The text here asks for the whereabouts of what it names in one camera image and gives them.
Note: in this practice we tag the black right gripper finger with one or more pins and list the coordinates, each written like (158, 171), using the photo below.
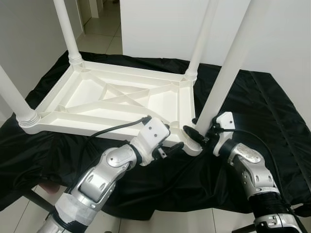
(192, 133)

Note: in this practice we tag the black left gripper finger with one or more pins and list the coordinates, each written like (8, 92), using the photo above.
(175, 147)
(168, 127)

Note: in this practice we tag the white plastic children table top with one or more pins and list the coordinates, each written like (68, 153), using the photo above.
(121, 94)

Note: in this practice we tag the white plastic table leg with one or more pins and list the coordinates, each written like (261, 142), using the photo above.
(14, 97)
(201, 39)
(228, 68)
(65, 29)

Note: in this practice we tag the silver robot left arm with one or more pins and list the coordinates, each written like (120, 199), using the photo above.
(97, 179)

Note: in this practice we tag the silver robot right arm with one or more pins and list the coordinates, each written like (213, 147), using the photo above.
(252, 170)

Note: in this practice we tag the black table cloth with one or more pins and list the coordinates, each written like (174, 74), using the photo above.
(272, 121)

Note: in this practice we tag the black metal table leg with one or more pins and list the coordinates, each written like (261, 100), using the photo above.
(38, 200)

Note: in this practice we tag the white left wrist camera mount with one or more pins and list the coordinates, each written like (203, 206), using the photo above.
(153, 132)

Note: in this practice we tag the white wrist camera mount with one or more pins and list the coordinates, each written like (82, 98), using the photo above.
(225, 121)
(153, 132)

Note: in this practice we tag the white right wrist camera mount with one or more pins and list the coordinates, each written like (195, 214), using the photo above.
(225, 121)

